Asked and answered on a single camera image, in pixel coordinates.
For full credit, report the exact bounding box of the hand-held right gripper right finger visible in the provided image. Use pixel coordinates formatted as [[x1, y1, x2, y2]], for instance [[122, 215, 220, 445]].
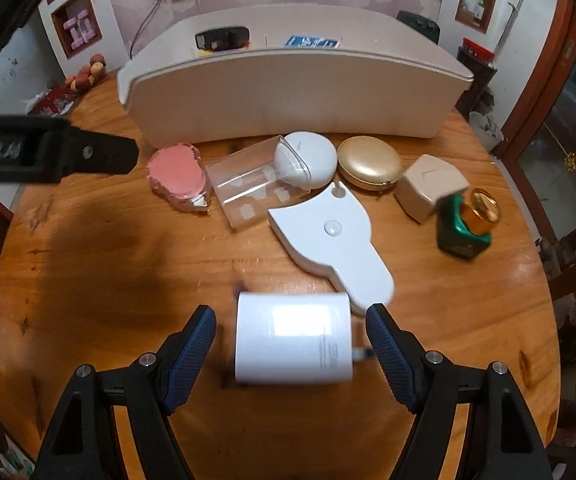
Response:
[[365, 302, 554, 480]]

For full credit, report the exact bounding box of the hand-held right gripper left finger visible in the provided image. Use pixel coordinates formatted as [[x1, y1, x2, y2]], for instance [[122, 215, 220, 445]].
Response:
[[35, 304, 217, 480]]

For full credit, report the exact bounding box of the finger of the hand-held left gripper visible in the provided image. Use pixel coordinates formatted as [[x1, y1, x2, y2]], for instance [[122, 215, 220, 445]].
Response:
[[60, 125, 140, 184]]

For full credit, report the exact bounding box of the white power adapter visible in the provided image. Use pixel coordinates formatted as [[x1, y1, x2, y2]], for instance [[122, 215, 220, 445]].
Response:
[[233, 290, 371, 387]]

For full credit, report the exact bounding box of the white cat-shaped gadget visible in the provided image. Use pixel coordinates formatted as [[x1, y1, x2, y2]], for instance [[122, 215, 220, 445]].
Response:
[[268, 181, 395, 311]]

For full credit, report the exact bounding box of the green bottle gold cap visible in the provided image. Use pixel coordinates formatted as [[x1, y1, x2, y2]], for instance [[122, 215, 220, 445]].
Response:
[[436, 187, 502, 261]]

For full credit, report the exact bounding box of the clear plastic box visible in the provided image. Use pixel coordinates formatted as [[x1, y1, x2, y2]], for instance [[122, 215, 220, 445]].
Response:
[[204, 135, 314, 231]]

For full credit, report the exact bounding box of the black charger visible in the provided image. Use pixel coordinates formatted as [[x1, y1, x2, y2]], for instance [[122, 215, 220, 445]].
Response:
[[194, 26, 250, 52]]

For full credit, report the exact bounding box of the beige faceted box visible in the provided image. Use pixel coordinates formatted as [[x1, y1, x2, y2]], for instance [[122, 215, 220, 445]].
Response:
[[394, 154, 469, 224]]

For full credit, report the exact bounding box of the gold round compact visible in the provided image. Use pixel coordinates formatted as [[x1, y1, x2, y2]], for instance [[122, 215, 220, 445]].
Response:
[[337, 135, 403, 192]]

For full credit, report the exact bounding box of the white plastic bin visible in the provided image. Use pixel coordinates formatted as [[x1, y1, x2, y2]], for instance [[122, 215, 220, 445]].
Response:
[[116, 2, 475, 147]]

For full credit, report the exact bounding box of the white round case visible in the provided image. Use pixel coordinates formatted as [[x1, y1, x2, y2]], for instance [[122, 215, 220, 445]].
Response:
[[273, 131, 338, 195]]

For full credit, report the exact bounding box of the blue printed box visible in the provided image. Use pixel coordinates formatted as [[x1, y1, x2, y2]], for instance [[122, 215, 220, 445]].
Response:
[[283, 35, 341, 50]]

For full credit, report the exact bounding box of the red printed box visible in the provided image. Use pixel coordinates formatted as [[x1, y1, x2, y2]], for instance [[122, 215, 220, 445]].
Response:
[[28, 85, 81, 116]]

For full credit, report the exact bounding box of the white bucket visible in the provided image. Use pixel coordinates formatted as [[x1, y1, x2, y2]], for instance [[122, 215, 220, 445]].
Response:
[[468, 110, 505, 153]]

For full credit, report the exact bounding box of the wooden-framed glass door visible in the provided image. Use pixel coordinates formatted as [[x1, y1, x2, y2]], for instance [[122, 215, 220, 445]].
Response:
[[503, 10, 576, 241]]

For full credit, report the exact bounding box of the tall dark canister red lid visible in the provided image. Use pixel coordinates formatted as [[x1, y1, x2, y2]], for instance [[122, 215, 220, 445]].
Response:
[[455, 37, 498, 116]]

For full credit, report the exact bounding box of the dark air fryer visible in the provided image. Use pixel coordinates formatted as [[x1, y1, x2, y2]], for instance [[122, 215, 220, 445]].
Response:
[[396, 10, 441, 48]]

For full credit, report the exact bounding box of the long sheathed sword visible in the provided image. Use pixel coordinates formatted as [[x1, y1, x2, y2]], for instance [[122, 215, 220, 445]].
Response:
[[498, 0, 526, 51]]

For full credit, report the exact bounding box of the black television cable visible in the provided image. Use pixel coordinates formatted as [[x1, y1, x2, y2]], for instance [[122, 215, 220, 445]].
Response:
[[129, 0, 171, 58]]

